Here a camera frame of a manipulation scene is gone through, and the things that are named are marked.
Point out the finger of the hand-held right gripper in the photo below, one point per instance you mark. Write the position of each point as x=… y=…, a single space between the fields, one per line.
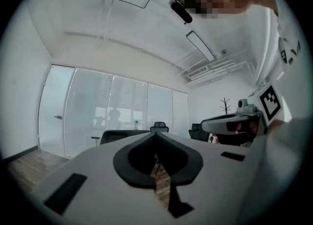
x=215 y=122

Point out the frosted glass partition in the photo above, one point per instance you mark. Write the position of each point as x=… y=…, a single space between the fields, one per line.
x=129 y=101

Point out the black padded office chair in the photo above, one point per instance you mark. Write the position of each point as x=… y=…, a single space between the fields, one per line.
x=195 y=132

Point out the red white small object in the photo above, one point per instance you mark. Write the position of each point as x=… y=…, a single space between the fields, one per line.
x=214 y=138

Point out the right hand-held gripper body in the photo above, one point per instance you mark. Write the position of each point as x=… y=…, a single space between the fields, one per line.
x=270 y=104

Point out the black headrest office chair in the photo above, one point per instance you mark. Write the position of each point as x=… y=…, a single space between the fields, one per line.
x=159 y=126

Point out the white ceiling air vent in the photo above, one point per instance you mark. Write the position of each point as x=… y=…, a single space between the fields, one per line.
x=197 y=72

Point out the round ceiling smoke detector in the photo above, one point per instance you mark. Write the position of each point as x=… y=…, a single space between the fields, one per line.
x=223 y=51

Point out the right gripper fisheye camera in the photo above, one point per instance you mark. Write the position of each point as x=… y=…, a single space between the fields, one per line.
x=245 y=105

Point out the white ceiling pipes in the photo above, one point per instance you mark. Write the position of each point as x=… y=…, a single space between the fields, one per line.
x=227 y=68

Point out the black wide-back office chair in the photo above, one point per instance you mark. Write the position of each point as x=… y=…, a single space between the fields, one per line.
x=122 y=136

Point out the black head-worn camera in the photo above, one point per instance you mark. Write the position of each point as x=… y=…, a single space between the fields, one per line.
x=181 y=11

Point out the narrow ceiling light panel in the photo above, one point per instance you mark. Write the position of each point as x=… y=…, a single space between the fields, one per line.
x=201 y=46

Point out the frosted glass door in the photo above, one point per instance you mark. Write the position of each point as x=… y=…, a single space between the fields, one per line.
x=55 y=109

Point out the dark coat stand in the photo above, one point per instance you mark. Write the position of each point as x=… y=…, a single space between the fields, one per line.
x=225 y=106

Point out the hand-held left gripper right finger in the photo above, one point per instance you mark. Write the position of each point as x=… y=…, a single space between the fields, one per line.
x=215 y=170

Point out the person's right forearm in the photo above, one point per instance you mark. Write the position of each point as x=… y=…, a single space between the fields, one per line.
x=276 y=170

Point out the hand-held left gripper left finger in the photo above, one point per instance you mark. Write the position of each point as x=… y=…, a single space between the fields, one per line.
x=97 y=170

